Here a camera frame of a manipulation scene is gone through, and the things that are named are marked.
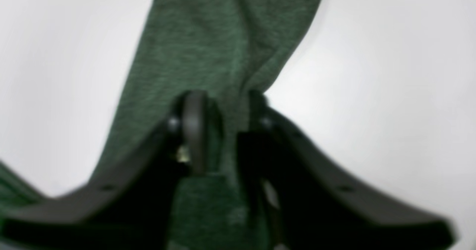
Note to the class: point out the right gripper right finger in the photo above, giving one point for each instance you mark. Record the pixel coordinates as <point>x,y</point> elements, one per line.
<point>311,203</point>

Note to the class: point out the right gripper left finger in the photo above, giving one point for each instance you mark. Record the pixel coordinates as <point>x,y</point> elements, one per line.
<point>128,206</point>

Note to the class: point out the green long-sleeve shirt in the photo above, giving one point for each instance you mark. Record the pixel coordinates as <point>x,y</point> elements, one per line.
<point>226,48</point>

